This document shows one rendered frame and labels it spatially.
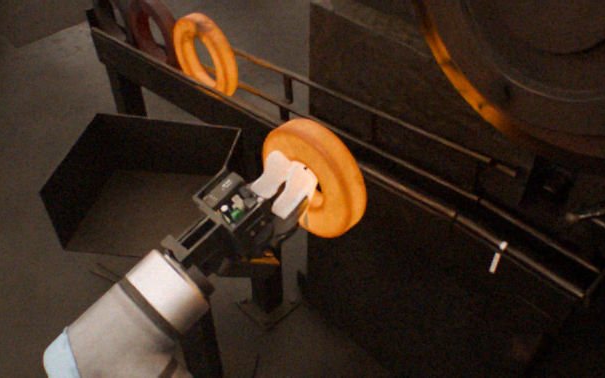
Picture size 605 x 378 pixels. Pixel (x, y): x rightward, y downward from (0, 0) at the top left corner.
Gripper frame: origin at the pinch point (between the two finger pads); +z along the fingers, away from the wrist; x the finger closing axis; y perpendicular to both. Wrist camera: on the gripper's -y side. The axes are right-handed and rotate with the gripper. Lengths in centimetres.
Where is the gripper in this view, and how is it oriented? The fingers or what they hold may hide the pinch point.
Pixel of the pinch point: (311, 168)
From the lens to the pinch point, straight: 72.5
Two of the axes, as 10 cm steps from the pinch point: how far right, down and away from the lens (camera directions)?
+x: -7.0, -5.0, 5.1
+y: -2.0, -5.5, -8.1
